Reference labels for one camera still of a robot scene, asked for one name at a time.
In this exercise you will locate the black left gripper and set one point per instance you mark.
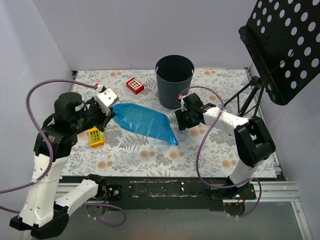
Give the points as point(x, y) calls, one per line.
point(103, 119)

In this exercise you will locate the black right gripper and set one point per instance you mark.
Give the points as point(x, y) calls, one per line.
point(182, 120)

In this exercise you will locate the blue plastic trash bag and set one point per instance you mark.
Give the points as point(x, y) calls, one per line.
point(144, 121)

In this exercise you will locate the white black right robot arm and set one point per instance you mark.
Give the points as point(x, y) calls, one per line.
point(254, 143)

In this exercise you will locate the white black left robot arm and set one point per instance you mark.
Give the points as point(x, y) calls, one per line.
point(44, 215)

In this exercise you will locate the dark grey trash bin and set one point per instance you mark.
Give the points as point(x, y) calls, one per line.
point(174, 74)

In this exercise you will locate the yellow toy block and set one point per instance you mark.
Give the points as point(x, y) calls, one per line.
point(95, 137)

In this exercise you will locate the red toy block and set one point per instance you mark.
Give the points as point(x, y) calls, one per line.
point(135, 86)

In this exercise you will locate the floral patterned table mat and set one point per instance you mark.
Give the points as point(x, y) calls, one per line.
point(126, 154)

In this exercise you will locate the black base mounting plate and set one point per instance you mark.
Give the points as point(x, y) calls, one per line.
point(173, 193)

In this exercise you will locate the black perforated music stand tray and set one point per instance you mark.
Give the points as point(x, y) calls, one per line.
point(282, 38)

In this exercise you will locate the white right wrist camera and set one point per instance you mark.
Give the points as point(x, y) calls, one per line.
point(180, 100)

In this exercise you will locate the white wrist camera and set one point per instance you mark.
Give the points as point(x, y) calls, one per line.
point(106, 97)
point(180, 100)

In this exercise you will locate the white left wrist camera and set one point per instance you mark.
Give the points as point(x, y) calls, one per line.
point(106, 97)

